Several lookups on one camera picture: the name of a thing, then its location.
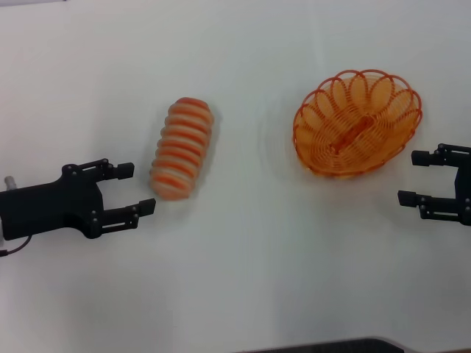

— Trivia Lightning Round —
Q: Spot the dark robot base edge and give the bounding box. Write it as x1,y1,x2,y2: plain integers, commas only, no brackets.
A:
242,336,411,353

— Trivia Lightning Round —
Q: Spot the orange striped toy bread loaf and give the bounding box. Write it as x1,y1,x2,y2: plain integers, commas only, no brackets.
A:
148,96,216,202

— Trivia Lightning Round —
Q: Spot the thin black cable with plug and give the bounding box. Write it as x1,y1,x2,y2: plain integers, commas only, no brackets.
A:
0,235,32,257

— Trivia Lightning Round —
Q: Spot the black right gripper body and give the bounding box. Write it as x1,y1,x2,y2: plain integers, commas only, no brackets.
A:
454,165,471,209

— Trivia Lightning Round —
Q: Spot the orange woven plastic basket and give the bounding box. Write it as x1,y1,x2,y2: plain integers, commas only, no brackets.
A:
293,68,423,180

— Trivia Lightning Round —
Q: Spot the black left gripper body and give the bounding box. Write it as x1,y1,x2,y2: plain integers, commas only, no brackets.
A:
0,164,106,240

